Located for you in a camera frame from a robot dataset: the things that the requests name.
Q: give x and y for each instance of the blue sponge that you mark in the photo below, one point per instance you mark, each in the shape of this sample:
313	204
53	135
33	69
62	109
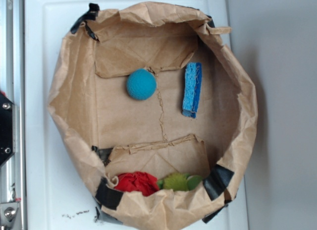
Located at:
193	82

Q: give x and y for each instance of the brown paper bag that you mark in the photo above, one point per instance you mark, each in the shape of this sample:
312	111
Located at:
108	133

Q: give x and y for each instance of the teal rubber ball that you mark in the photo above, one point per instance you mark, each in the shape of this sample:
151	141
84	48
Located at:
141	84

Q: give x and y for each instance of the green fuzzy toy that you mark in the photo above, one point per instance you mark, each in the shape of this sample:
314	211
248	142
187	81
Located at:
180	182

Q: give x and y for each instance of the red crumpled cloth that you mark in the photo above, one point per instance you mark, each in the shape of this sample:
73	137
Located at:
138	181

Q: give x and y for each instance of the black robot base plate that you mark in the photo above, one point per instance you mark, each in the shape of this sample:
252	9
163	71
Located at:
6	128

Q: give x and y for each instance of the aluminium frame rail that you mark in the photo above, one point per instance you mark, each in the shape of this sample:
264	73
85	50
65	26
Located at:
13	206

